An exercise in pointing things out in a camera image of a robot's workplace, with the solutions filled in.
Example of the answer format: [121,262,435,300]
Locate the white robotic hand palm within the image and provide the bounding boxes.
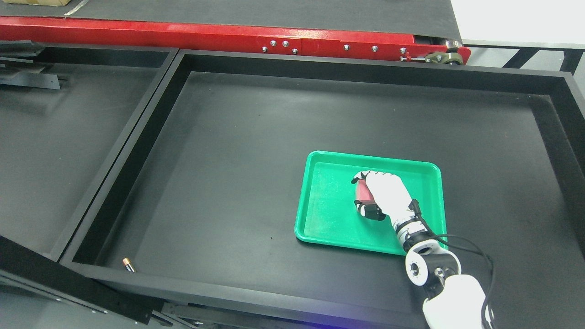
[366,174,414,227]

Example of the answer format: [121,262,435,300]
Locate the red conveyor frame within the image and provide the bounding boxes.
[0,16,472,64]

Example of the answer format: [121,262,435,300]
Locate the black white robotic thumb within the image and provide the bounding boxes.
[354,200,387,221]

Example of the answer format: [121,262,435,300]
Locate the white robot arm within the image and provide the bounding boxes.
[351,170,495,329]

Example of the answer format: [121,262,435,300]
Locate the pink foam block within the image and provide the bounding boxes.
[355,179,375,205]

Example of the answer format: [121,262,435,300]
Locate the black metal shelf right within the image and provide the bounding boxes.
[61,51,584,329]

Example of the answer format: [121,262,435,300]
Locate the small battery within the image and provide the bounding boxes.
[122,258,136,273]

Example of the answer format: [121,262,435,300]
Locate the black white robotic fingers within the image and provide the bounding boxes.
[351,170,389,185]

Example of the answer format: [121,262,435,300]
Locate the green plastic tray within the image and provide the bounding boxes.
[295,150,447,255]

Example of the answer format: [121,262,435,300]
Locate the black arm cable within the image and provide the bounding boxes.
[409,199,495,329]

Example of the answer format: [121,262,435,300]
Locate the black metal shelf left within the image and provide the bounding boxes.
[1,43,178,324]

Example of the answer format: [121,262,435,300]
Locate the black metal shelf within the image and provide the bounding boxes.
[1,43,178,324]
[61,51,584,329]

